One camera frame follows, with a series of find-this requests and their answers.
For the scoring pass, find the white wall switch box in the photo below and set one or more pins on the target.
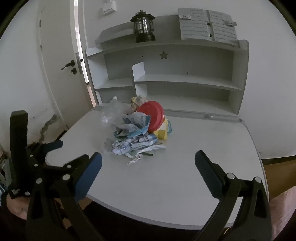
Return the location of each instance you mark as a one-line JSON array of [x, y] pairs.
[[109, 7]]

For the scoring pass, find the teal plastic piece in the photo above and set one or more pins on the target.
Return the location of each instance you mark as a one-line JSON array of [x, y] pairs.
[[170, 127]]

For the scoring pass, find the crumpled clear plastic bottle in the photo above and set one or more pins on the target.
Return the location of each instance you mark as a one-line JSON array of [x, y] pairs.
[[111, 113]]

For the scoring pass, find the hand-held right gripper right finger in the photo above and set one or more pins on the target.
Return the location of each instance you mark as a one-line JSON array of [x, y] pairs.
[[208, 176]]

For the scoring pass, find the white paper strip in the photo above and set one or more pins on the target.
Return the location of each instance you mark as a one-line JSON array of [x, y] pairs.
[[135, 158]]

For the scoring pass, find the yellow box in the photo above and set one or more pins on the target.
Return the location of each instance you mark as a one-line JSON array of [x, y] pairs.
[[161, 134]]

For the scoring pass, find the black door lock knob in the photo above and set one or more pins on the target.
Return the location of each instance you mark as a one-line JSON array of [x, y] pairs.
[[73, 71]]

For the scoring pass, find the person's left hand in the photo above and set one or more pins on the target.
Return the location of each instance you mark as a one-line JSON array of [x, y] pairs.
[[15, 207]]

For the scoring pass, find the red plastic bowl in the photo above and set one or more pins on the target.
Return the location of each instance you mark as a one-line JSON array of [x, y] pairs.
[[151, 115]]

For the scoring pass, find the white door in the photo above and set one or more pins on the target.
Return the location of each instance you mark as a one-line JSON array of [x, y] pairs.
[[57, 41]]

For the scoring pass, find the open white book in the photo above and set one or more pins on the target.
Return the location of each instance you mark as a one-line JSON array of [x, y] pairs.
[[196, 27]]

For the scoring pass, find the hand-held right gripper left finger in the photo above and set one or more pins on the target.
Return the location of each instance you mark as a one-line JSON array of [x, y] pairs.
[[89, 176]]

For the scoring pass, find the small clear plastic piece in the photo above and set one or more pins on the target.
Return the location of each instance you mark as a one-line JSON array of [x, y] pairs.
[[109, 144]]

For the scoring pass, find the black camping lantern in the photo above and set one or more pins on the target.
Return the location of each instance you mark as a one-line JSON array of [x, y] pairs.
[[143, 25]]

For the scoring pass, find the crumpled white printed wrapper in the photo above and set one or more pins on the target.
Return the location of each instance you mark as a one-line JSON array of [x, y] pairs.
[[134, 143]]

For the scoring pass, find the white desk shelf unit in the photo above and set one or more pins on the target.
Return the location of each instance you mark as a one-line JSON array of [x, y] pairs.
[[185, 62]]

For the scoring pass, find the pink bed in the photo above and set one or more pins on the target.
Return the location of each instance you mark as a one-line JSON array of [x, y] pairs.
[[285, 210]]

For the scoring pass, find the yellow white packet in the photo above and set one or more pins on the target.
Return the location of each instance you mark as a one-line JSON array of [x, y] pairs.
[[137, 102]]

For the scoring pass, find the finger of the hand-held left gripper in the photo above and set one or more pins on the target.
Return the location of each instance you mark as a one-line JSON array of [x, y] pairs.
[[53, 144], [74, 162]]

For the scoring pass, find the crumpled blue white wrapper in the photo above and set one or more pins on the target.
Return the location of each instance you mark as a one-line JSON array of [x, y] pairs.
[[131, 122]]

